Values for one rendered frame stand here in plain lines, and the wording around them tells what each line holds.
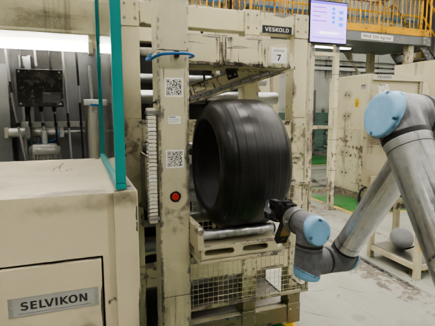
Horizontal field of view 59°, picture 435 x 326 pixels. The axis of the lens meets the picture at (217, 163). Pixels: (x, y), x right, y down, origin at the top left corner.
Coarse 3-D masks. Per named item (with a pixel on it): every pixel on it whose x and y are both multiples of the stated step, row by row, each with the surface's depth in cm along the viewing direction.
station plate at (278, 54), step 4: (272, 48) 194; (276, 48) 195; (280, 48) 195; (284, 48) 196; (272, 52) 194; (276, 52) 195; (280, 52) 196; (284, 52) 196; (272, 56) 194; (276, 56) 195; (280, 56) 196; (284, 56) 197; (272, 60) 195; (276, 60) 196; (280, 60) 196; (284, 60) 197
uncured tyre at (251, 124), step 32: (224, 128) 151; (256, 128) 151; (192, 160) 190; (224, 160) 149; (256, 160) 148; (288, 160) 153; (224, 192) 151; (256, 192) 150; (288, 192) 160; (224, 224) 163
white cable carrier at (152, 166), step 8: (152, 120) 153; (152, 128) 154; (152, 136) 154; (152, 144) 154; (152, 152) 155; (152, 160) 155; (152, 168) 156; (152, 176) 156; (152, 184) 156; (152, 192) 157; (152, 200) 157; (152, 208) 159; (152, 216) 159
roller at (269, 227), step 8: (248, 224) 167; (256, 224) 167; (264, 224) 168; (272, 224) 169; (208, 232) 159; (216, 232) 160; (224, 232) 161; (232, 232) 162; (240, 232) 163; (248, 232) 164; (256, 232) 166; (264, 232) 168
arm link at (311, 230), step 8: (296, 216) 128; (304, 216) 125; (312, 216) 123; (296, 224) 126; (304, 224) 122; (312, 224) 120; (320, 224) 121; (328, 224) 122; (296, 232) 126; (304, 232) 121; (312, 232) 120; (320, 232) 121; (328, 232) 122; (296, 240) 126; (304, 240) 123; (312, 240) 120; (320, 240) 121
